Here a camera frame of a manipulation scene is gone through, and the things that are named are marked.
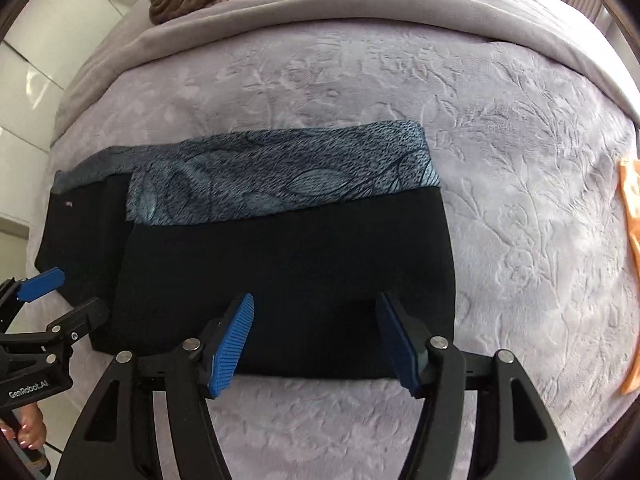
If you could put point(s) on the grey-lilac duvet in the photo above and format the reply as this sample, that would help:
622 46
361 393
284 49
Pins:
400 5

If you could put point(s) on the orange cloth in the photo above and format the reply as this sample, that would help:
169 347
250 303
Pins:
632 240

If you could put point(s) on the white wardrobe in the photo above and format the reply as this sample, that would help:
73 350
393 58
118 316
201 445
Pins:
45 60

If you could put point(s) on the person's left hand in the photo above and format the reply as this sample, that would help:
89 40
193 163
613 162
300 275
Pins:
35 430

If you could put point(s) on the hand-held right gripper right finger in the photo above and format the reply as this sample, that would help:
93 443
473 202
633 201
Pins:
400 345

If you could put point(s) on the lilac embossed plush blanket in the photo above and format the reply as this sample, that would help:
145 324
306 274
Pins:
500 185

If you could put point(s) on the black pants with patterned trim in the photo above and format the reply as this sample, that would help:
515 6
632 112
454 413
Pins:
280 270

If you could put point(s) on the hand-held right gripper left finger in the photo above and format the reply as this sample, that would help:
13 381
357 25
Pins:
230 345

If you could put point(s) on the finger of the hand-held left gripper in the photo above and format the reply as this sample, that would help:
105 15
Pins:
42 281
80 317

